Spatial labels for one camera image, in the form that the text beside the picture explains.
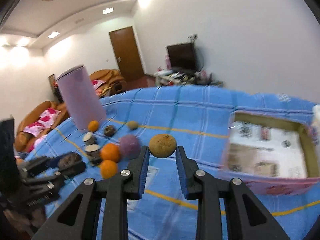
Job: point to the black television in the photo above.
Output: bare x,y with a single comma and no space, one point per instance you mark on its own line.
183,57

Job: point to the small orange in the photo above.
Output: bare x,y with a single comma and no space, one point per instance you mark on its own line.
93,126

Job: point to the orange leather sofa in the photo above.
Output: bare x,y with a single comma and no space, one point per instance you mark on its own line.
26,142

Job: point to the orange leather armchair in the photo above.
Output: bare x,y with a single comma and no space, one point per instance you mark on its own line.
114,82

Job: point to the dark wrinkled passion fruit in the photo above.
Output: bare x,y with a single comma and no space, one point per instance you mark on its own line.
68,160

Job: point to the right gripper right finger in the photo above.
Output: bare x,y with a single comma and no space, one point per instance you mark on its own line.
246,216

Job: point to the pink metal tin box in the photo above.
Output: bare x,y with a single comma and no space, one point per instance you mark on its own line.
275,185

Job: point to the brown wooden door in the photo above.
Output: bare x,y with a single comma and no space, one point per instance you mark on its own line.
127,54

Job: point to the purple round fruit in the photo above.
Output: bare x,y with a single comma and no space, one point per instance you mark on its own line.
129,147

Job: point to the white floral mug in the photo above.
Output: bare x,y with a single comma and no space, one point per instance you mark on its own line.
316,117

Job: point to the purple electric kettle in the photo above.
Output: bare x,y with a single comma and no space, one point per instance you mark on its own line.
80,98

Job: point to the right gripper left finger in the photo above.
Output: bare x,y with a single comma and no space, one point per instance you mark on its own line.
78,216

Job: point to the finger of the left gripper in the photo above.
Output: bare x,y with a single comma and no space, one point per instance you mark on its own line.
71,170
35,166

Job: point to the paper leaflet in tin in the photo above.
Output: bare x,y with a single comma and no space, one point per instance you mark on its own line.
264,151

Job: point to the pink floral cushion on armchair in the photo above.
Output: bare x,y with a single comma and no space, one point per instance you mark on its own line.
97,83

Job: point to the white tv stand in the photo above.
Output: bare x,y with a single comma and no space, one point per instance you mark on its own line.
170,78

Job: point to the large brown round fruit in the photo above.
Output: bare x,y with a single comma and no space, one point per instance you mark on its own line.
162,145

